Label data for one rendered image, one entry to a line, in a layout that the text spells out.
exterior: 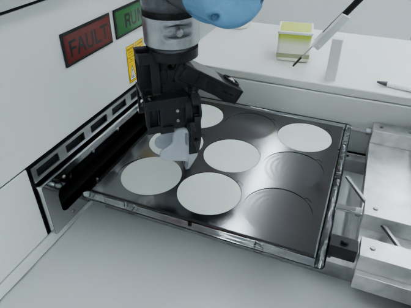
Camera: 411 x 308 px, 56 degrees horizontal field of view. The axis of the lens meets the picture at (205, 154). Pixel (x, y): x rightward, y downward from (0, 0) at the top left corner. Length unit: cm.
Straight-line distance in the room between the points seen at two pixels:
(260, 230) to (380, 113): 39
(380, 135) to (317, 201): 25
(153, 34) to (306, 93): 41
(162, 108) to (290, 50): 43
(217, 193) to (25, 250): 29
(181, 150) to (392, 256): 33
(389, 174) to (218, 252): 33
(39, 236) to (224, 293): 29
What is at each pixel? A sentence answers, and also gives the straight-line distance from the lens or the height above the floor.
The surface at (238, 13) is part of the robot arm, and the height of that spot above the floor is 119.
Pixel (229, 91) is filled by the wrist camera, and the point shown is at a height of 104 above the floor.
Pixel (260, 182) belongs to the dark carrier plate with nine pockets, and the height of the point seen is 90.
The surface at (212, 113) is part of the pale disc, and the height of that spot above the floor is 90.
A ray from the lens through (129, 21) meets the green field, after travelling 73.
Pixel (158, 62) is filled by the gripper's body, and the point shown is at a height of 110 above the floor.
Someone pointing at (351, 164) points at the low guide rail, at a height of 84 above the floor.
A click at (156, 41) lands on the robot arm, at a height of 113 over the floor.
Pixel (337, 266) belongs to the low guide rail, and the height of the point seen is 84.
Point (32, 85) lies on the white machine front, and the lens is 56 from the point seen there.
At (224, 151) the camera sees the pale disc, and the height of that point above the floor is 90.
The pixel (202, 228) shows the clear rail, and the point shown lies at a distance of 55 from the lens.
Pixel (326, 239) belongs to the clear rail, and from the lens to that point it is 56.
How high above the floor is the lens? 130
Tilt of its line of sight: 35 degrees down
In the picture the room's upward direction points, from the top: straight up
